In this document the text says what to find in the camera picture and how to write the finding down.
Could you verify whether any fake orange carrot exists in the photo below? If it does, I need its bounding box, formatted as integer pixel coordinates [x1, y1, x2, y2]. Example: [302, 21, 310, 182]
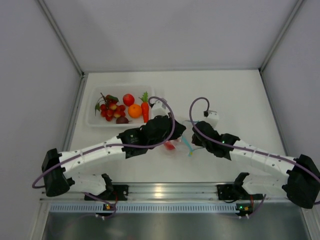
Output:
[139, 91, 150, 123]

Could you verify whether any fake orange fruit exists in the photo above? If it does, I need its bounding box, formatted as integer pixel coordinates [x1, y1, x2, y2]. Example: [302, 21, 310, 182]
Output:
[127, 104, 143, 119]

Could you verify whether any clear zip top bag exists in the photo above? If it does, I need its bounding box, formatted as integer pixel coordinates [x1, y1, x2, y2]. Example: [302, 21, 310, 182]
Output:
[160, 118, 203, 157]

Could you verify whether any dark red fake plum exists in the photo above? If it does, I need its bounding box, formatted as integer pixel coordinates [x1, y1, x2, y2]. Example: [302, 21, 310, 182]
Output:
[116, 116, 132, 124]

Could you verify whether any fake red apple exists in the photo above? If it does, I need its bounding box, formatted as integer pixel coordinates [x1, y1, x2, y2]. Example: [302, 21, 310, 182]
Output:
[122, 93, 135, 107]

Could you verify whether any fake red cherry bunch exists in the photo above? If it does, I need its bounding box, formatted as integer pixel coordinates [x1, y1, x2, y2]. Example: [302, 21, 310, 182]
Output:
[94, 92, 126, 122]

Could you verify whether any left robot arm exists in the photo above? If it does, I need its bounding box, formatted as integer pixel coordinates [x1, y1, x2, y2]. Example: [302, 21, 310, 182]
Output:
[41, 115, 186, 200]

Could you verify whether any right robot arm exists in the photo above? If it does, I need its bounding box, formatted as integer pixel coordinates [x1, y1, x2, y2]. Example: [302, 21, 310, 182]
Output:
[192, 121, 320, 209]

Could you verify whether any white plastic basket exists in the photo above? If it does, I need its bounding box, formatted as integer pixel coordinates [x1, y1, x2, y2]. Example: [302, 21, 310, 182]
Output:
[86, 84, 155, 128]

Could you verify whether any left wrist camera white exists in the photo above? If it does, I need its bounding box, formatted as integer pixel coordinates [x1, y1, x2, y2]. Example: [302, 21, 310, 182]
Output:
[150, 98, 168, 118]

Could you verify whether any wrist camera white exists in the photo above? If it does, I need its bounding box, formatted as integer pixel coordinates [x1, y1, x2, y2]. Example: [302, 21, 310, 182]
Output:
[150, 98, 168, 118]
[203, 110, 220, 129]

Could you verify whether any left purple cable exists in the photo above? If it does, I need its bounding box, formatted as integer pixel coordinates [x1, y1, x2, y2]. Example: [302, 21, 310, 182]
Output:
[31, 96, 176, 218]

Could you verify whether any purple cable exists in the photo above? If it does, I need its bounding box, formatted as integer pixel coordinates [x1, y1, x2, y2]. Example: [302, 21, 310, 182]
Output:
[189, 97, 320, 205]
[31, 96, 176, 218]

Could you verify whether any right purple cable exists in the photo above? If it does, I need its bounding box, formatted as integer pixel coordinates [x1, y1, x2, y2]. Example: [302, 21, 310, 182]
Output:
[189, 97, 320, 205]

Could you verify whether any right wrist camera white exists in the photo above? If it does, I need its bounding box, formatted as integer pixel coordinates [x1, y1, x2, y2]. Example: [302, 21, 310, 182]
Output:
[203, 110, 220, 129]

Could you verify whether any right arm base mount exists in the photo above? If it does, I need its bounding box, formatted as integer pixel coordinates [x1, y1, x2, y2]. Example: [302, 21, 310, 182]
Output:
[216, 184, 238, 201]

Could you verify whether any aluminium rail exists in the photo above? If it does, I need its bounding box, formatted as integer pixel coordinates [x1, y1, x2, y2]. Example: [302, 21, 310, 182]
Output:
[39, 182, 288, 203]

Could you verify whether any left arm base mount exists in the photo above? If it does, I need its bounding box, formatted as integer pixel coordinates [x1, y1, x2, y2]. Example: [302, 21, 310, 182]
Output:
[95, 184, 129, 202]

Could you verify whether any white slotted cable duct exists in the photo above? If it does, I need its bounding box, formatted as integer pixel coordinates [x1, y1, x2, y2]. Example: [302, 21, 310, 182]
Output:
[49, 202, 252, 214]

